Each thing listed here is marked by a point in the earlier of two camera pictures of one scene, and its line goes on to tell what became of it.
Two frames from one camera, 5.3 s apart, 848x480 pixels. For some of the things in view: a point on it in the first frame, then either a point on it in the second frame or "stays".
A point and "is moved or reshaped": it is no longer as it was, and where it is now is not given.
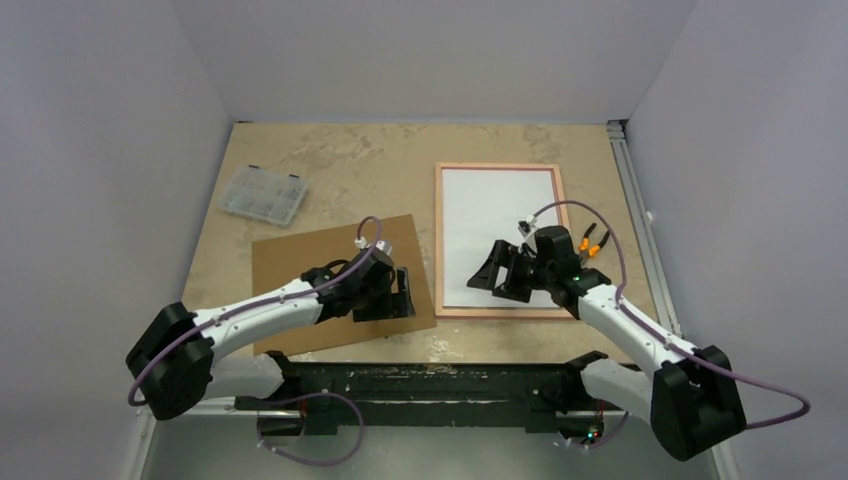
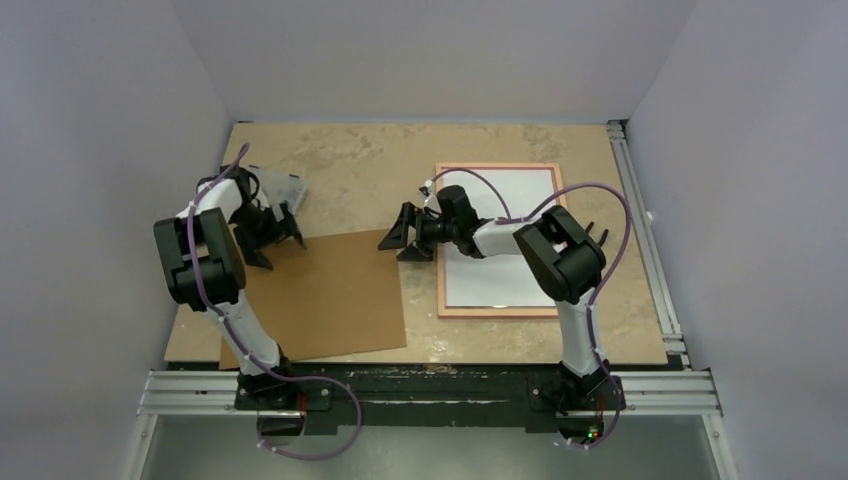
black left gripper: (400, 303) → (252, 246)
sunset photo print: (480, 207) stays
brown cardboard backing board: (279, 259) is moved or reshaped
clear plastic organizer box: (263, 195) stays
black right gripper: (510, 271) → (416, 229)
